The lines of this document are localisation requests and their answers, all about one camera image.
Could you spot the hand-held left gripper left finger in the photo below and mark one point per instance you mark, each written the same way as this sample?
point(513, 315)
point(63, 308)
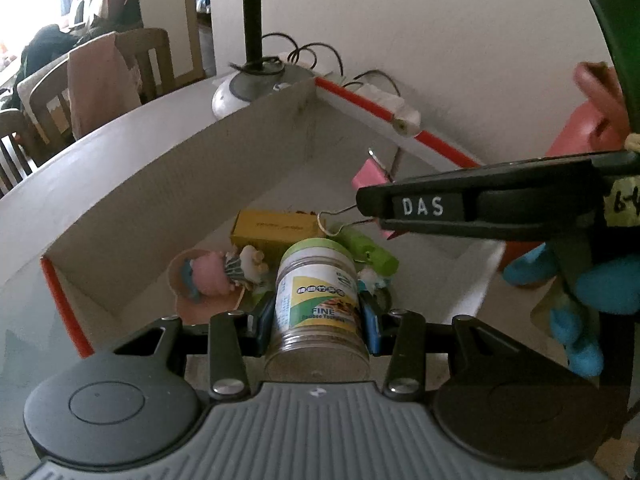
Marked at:
point(265, 330)

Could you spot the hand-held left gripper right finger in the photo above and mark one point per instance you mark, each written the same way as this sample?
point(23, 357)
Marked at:
point(372, 332)

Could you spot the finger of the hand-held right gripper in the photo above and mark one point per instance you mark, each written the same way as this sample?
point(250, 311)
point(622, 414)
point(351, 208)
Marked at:
point(500, 205)

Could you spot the green lid toothpick jar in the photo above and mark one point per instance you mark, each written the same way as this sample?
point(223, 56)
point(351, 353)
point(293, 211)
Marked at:
point(315, 310)

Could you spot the pink bowl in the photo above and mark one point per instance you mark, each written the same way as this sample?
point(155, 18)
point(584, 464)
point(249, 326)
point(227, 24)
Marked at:
point(200, 312)

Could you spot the pink and teal figure toy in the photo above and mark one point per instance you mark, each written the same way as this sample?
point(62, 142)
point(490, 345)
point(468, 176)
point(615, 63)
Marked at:
point(212, 277)

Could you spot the green plastic tube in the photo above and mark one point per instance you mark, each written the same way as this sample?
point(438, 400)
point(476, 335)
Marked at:
point(370, 252)

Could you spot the yellow small box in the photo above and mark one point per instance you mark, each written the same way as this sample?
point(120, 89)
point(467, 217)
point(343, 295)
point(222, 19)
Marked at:
point(270, 227)

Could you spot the pink binder clip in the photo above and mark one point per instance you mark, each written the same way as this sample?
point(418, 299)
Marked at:
point(370, 172)

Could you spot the red cardboard box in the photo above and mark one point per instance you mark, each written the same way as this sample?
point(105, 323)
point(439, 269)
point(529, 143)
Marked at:
point(150, 200)

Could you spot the person's right hand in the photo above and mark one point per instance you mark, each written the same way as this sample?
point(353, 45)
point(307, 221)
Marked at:
point(582, 355)

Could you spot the red water bottle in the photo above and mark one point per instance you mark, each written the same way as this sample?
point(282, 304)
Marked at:
point(575, 130)

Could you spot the dark green panel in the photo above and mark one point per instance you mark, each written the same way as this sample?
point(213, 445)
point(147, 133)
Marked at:
point(622, 50)

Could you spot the white power strip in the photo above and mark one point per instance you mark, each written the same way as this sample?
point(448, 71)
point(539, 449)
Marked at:
point(312, 62)

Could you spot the pink cloth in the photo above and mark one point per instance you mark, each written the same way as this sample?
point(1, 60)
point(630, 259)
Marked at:
point(100, 90)

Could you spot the wooden chair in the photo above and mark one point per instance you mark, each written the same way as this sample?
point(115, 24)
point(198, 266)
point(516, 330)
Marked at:
point(15, 150)
point(150, 60)

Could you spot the grey desk lamp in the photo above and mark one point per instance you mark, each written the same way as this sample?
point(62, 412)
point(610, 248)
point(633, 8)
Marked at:
point(252, 10)

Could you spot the pile of dark clothes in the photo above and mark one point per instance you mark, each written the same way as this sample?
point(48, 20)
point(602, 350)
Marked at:
point(47, 47)

